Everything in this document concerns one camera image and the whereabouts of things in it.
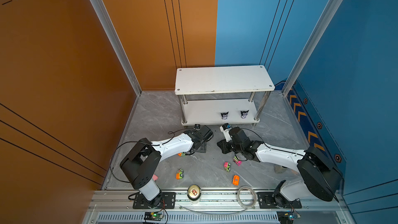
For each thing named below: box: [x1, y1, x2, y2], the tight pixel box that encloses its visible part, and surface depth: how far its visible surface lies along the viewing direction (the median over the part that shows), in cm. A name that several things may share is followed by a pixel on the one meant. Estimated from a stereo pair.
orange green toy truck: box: [175, 168, 184, 180], surface depth 81 cm
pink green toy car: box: [223, 161, 232, 173], surface depth 84 cm
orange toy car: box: [232, 174, 240, 186], surface depth 79 cm
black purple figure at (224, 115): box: [220, 111, 229, 121], surface depth 96 cm
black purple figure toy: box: [240, 109, 250, 120], surface depth 96 cm
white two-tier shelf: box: [174, 65, 276, 126], surface depth 86 cm
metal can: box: [187, 184, 202, 202], surface depth 68 cm
